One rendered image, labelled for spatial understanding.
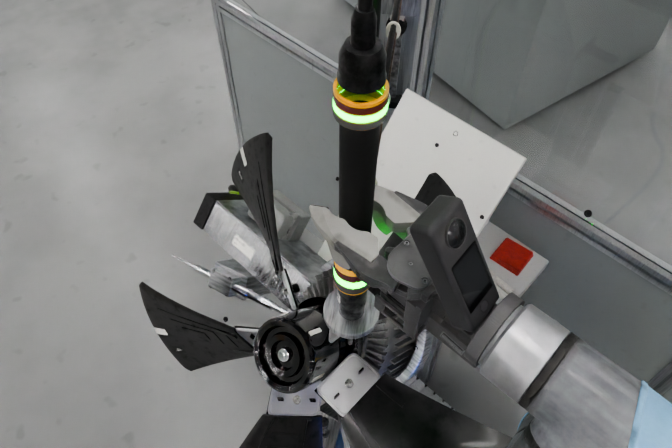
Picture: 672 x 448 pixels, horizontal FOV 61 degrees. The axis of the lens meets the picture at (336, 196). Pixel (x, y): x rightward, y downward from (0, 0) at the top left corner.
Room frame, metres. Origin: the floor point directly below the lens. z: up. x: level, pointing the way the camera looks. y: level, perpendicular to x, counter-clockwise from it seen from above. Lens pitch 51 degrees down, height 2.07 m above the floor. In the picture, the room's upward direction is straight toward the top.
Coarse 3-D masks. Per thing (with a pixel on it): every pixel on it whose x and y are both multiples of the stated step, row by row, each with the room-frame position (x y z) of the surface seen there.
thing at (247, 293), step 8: (176, 256) 0.67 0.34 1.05; (192, 264) 0.64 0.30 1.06; (200, 272) 0.61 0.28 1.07; (208, 272) 0.61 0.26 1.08; (232, 288) 0.56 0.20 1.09; (240, 288) 0.56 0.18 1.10; (248, 288) 0.56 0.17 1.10; (248, 296) 0.54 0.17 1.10; (256, 296) 0.54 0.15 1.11; (264, 304) 0.52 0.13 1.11; (272, 304) 0.52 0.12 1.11; (280, 312) 0.50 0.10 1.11; (288, 312) 0.50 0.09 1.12
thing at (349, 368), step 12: (348, 360) 0.38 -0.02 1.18; (360, 360) 0.38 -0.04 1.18; (336, 372) 0.36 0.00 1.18; (348, 372) 0.36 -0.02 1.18; (372, 372) 0.36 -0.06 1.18; (324, 384) 0.34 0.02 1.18; (336, 384) 0.34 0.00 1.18; (360, 384) 0.34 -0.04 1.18; (372, 384) 0.34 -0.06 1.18; (324, 396) 0.32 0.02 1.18; (348, 396) 0.32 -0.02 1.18; (360, 396) 0.32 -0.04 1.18; (336, 408) 0.30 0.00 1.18; (348, 408) 0.30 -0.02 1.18
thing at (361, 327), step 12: (336, 300) 0.35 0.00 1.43; (372, 300) 0.35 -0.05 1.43; (324, 312) 0.34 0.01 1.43; (336, 312) 0.34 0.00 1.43; (372, 312) 0.34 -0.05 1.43; (336, 324) 0.32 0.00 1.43; (348, 324) 0.32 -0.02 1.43; (360, 324) 0.32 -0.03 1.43; (372, 324) 0.32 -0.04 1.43; (348, 336) 0.31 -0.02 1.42; (360, 336) 0.31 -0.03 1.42
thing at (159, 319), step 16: (144, 288) 0.54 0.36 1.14; (144, 304) 0.53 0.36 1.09; (160, 304) 0.51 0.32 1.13; (176, 304) 0.50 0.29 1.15; (160, 320) 0.50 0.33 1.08; (176, 320) 0.49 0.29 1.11; (192, 320) 0.48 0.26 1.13; (208, 320) 0.46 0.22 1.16; (160, 336) 0.50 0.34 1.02; (176, 336) 0.48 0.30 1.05; (192, 336) 0.47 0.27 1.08; (208, 336) 0.46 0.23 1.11; (224, 336) 0.45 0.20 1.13; (240, 336) 0.44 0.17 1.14; (176, 352) 0.48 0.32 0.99; (192, 352) 0.47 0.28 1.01; (208, 352) 0.46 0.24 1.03; (224, 352) 0.45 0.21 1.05; (240, 352) 0.44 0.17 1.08; (192, 368) 0.46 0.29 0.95
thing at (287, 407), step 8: (272, 392) 0.34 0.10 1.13; (280, 392) 0.35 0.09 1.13; (304, 392) 0.35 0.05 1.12; (312, 392) 0.35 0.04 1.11; (272, 400) 0.34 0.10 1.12; (288, 400) 0.34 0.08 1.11; (304, 400) 0.34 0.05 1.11; (320, 400) 0.34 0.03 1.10; (272, 408) 0.33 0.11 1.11; (280, 408) 0.33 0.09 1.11; (288, 408) 0.33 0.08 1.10; (296, 408) 0.33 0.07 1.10; (304, 408) 0.33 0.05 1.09; (312, 408) 0.33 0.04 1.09
